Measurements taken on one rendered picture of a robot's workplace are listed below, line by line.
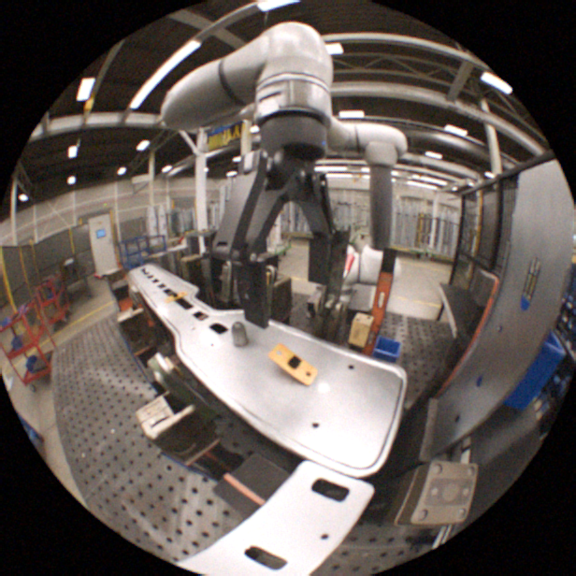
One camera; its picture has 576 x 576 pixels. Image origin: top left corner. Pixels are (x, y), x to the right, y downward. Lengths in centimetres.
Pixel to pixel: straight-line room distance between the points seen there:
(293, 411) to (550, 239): 35
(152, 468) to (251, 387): 47
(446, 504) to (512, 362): 15
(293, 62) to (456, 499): 46
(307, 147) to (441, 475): 35
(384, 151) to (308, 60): 56
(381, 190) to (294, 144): 62
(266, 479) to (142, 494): 49
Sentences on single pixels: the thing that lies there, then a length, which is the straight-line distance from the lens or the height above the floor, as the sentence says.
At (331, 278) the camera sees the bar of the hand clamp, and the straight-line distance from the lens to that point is 37.
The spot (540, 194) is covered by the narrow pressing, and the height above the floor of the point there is 131.
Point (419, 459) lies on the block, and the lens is 30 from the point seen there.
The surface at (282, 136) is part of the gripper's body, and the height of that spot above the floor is 133.
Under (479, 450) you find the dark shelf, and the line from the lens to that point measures 33.
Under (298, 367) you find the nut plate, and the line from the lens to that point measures 31.
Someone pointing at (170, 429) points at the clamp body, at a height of 104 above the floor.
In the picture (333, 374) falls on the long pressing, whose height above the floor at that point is 100.
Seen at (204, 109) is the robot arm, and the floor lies 142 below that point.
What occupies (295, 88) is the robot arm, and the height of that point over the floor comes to 138.
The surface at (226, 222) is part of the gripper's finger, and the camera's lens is 15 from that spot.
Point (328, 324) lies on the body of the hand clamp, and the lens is 40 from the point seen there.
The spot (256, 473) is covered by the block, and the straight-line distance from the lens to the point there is 27.
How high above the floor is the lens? 125
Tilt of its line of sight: 24 degrees down
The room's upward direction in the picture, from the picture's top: straight up
